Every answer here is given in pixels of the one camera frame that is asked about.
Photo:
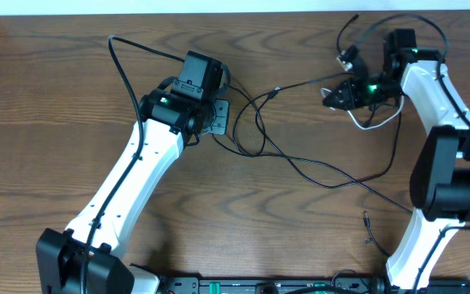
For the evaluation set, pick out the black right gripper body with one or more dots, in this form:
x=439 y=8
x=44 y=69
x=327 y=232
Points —
x=368 y=91

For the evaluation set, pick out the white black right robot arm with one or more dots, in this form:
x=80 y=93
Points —
x=440 y=180

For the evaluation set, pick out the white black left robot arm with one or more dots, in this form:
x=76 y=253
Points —
x=87 y=256

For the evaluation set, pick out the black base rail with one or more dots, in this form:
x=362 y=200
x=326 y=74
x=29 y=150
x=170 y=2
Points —
x=342 y=284

